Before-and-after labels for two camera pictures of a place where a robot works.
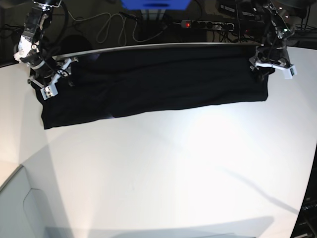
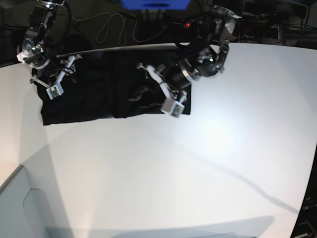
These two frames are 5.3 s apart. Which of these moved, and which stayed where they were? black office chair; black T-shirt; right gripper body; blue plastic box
Moved: black T-shirt; right gripper body
Stayed: black office chair; blue plastic box
